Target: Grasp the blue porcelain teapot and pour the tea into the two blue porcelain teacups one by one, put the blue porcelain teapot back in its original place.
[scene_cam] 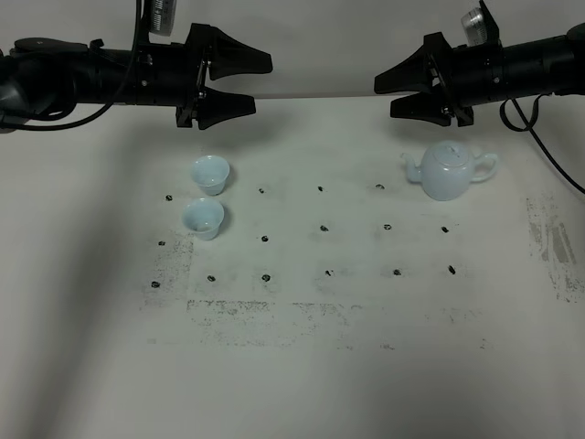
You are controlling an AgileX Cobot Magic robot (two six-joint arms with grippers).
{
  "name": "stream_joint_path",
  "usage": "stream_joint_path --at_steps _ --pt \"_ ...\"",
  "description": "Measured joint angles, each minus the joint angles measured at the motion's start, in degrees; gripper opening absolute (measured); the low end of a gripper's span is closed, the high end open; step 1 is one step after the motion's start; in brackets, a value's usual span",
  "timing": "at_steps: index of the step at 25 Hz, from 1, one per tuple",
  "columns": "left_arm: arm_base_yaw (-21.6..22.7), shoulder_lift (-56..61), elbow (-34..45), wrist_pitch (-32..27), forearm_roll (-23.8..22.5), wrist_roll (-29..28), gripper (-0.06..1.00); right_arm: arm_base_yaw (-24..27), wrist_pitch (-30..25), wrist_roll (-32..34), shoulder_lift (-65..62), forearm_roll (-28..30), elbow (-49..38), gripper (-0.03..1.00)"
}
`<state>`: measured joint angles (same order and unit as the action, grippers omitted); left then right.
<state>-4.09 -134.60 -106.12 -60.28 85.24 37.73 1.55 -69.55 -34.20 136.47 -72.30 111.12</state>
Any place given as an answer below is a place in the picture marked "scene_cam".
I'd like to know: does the light blue teacup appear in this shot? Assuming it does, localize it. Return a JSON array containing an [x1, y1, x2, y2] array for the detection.
[[182, 198, 225, 241], [190, 155, 230, 196]]

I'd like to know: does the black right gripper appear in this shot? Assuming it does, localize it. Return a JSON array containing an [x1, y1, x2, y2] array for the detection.
[[374, 32, 503, 127]]

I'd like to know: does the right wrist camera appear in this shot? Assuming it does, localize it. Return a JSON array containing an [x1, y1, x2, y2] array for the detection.
[[461, 0, 501, 47]]

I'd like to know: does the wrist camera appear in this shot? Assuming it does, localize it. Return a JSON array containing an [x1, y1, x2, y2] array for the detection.
[[461, 0, 501, 47], [139, 0, 177, 37]]

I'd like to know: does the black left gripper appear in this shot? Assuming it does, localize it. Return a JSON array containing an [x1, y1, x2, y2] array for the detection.
[[135, 23, 273, 130]]

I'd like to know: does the light blue porcelain teapot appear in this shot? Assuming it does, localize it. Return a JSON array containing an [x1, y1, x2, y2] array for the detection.
[[400, 141, 500, 201]]

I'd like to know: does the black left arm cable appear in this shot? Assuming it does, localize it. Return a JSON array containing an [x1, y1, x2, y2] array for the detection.
[[0, 0, 144, 134]]

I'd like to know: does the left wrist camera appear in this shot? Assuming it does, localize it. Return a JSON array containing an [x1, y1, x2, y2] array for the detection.
[[139, 0, 177, 37]]

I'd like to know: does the far light blue teacup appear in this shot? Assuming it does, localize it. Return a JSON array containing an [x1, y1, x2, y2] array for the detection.
[[190, 155, 230, 196]]

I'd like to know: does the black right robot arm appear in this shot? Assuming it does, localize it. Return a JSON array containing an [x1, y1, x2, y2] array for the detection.
[[374, 25, 584, 127]]

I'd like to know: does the near light blue teacup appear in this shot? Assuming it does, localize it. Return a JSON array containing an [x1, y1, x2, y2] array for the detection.
[[182, 198, 225, 241]]

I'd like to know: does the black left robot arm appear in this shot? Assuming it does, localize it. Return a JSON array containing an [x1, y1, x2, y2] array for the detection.
[[1, 24, 273, 130]]

